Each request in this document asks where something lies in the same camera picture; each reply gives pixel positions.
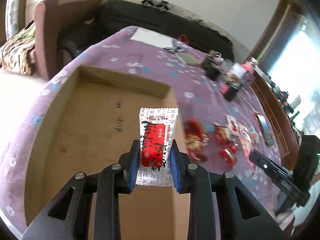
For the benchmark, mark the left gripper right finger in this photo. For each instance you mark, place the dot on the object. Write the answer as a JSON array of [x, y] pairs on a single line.
[[221, 207]]

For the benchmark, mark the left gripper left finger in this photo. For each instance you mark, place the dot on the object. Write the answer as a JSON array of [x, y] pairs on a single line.
[[67, 215]]

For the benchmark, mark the dark red gold snack bag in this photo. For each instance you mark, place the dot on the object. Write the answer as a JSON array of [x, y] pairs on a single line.
[[195, 139]]

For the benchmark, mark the white red snack packet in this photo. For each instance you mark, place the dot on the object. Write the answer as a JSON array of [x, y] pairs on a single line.
[[157, 128]]

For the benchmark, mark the red snack pile packet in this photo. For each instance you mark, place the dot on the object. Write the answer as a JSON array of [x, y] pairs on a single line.
[[228, 153]]

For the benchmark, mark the black smartphone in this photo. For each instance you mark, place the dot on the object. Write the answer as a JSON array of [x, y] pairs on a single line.
[[264, 129]]

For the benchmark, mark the cardboard box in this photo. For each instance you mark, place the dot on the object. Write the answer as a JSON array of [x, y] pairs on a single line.
[[91, 121]]

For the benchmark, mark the purple floral tablecloth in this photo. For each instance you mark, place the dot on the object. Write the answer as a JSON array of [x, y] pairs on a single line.
[[197, 98]]

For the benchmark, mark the black cylinder holder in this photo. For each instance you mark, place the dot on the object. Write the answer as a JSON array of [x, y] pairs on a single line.
[[230, 89], [211, 68]]

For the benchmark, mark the brown notebook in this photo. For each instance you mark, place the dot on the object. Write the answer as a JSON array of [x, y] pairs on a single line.
[[189, 59]]

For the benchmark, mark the pink water bottle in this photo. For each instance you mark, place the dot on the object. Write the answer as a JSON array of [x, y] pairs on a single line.
[[250, 65]]

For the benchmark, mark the white paper sheet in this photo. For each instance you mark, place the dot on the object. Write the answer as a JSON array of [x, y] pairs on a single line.
[[152, 38]]

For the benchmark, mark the black sofa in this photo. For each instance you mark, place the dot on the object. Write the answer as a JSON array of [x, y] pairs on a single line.
[[115, 15]]

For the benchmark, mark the maroon armchair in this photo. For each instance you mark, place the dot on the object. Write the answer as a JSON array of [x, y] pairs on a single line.
[[51, 17]]

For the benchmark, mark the patterned blanket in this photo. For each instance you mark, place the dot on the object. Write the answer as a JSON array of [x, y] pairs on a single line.
[[14, 53]]

